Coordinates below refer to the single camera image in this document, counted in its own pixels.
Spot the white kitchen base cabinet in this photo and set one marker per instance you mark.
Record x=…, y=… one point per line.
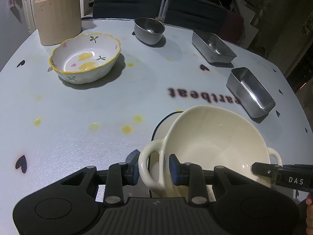
x=28, y=12

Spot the white black-rimmed plate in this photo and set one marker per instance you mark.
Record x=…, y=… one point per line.
x=163, y=127

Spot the teal sign in white frame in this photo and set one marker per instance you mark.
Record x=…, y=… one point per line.
x=165, y=0

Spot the round steel bowl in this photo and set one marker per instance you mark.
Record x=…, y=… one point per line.
x=149, y=30

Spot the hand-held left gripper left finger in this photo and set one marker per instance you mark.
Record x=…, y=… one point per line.
x=136, y=173

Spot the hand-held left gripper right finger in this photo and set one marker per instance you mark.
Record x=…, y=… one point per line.
x=174, y=171

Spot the dark blue chair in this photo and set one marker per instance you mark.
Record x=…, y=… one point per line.
x=195, y=12
x=127, y=2

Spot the maroon chair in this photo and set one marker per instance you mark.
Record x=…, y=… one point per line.
x=233, y=27

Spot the floral yellow-rimmed bowl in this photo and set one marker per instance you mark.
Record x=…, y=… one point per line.
x=83, y=61

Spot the rectangular steel container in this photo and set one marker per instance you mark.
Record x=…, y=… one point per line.
x=251, y=93
x=215, y=46

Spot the person's right hand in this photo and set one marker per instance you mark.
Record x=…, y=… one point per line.
x=310, y=213

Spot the cream thermos jug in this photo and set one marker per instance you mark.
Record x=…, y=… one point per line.
x=58, y=17

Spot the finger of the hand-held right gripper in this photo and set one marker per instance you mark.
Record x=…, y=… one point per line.
x=288, y=178

